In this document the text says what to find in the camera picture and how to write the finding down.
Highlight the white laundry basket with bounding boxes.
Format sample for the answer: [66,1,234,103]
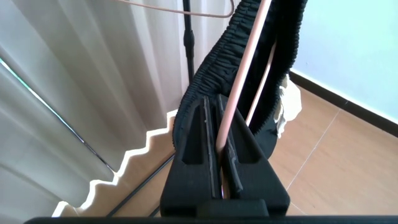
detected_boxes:
[273,73,303,139]

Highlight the black clothes rack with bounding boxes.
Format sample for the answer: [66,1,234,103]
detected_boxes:
[106,0,197,218]

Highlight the beige curtain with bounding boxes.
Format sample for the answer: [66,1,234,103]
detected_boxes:
[0,0,240,224]

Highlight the black shorts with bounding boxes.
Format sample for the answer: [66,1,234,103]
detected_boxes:
[172,0,308,161]

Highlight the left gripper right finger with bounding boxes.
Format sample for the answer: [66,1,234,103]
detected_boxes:
[216,93,291,218]

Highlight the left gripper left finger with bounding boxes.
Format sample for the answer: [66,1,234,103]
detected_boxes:
[159,95,223,218]

